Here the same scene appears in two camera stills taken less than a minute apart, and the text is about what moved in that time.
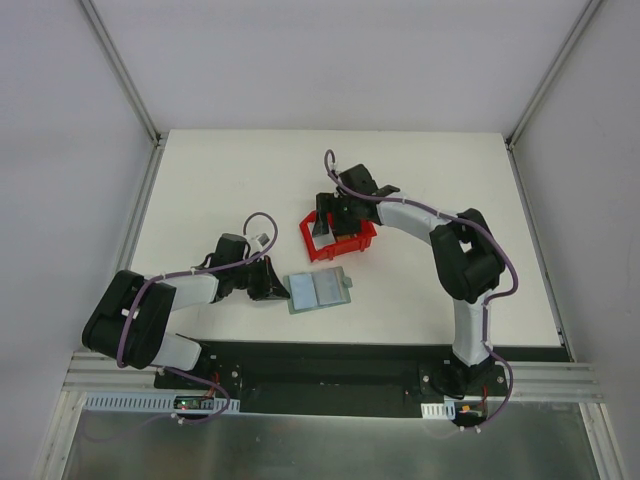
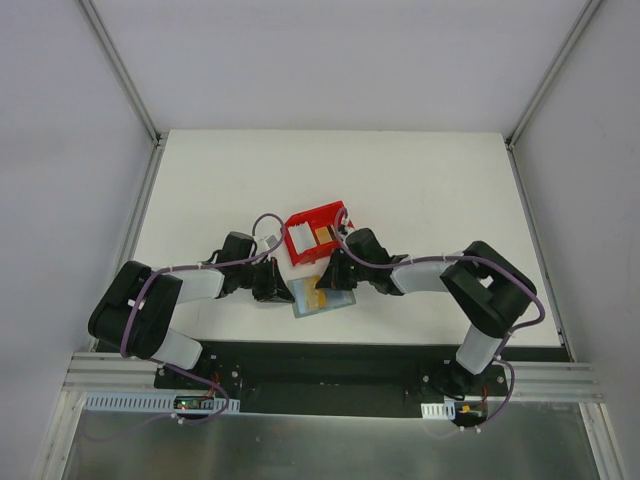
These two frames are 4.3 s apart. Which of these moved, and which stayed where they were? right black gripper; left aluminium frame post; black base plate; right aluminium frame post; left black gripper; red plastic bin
Moved: red plastic bin; right black gripper
Stayed: right aluminium frame post; left aluminium frame post; left black gripper; black base plate
